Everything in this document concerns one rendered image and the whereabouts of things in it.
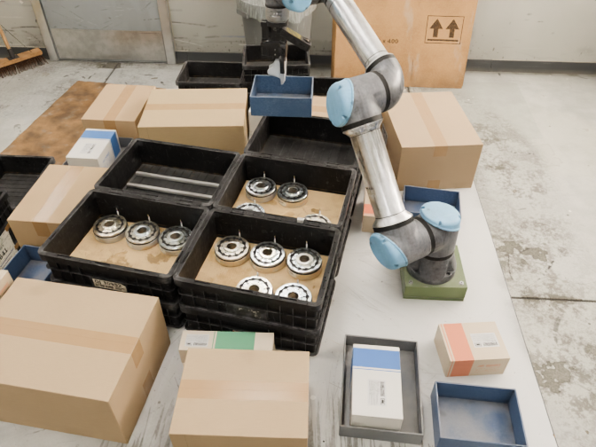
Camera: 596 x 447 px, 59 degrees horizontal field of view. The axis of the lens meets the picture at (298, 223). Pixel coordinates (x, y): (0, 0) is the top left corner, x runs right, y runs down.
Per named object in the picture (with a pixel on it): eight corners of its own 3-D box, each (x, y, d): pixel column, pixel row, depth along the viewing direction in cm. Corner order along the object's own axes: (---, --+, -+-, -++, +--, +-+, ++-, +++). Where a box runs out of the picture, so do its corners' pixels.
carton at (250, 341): (274, 346, 142) (273, 333, 137) (272, 365, 137) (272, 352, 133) (185, 343, 142) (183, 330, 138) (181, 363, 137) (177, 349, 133)
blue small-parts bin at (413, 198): (456, 206, 195) (459, 191, 190) (457, 232, 184) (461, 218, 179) (401, 199, 197) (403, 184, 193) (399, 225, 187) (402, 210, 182)
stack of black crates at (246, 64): (310, 109, 357) (312, 43, 326) (309, 136, 332) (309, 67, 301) (248, 107, 359) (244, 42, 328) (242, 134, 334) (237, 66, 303)
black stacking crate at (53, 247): (214, 236, 166) (210, 208, 159) (176, 308, 145) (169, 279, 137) (100, 216, 173) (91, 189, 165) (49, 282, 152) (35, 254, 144)
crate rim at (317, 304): (341, 234, 153) (341, 228, 151) (319, 313, 131) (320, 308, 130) (211, 213, 160) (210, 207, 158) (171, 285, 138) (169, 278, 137)
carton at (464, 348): (488, 337, 151) (495, 321, 146) (503, 373, 142) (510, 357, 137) (433, 340, 150) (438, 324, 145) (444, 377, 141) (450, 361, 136)
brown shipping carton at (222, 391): (308, 386, 139) (309, 351, 129) (306, 470, 123) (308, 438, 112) (196, 382, 140) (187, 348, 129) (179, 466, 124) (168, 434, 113)
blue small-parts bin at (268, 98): (313, 95, 183) (313, 76, 178) (311, 117, 172) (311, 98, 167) (255, 93, 183) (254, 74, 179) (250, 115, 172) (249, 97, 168)
